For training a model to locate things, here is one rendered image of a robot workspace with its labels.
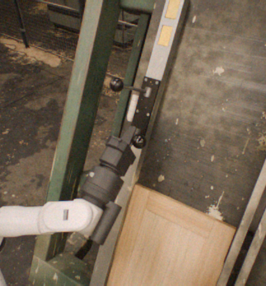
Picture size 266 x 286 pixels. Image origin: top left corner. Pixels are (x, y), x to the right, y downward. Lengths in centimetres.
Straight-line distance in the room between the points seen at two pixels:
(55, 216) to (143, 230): 35
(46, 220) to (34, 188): 198
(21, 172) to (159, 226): 207
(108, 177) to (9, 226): 25
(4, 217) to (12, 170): 214
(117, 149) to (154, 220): 31
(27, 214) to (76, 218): 13
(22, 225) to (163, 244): 42
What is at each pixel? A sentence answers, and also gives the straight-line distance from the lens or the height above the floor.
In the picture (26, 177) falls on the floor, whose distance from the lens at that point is 276.
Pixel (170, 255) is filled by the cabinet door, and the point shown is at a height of 110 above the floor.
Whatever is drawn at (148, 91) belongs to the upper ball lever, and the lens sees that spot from 80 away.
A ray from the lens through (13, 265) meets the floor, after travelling 228.
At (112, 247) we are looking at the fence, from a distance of 98.
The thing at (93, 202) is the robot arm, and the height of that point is 138.
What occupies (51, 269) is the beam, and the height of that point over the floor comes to 90.
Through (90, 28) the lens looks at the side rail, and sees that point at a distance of 94.
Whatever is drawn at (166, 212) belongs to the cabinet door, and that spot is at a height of 121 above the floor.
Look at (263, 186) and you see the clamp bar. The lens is 75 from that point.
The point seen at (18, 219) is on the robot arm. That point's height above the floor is 135.
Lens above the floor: 191
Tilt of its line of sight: 41 degrees down
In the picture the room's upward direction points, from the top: straight up
